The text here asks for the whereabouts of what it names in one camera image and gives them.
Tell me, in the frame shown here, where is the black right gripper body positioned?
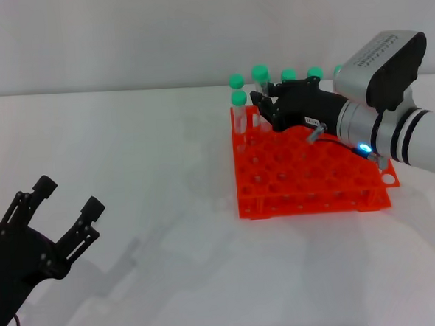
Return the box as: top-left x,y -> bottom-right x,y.
268,74 -> 350,139

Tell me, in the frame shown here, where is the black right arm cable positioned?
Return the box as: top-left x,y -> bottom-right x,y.
317,133 -> 387,174

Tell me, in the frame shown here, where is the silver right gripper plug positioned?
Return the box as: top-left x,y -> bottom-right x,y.
304,122 -> 330,145

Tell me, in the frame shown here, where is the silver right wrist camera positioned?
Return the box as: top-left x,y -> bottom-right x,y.
329,27 -> 432,117

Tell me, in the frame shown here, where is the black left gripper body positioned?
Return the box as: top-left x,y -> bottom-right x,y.
0,217 -> 75,326

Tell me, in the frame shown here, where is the orange test tube rack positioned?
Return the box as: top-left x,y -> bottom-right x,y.
229,94 -> 403,222

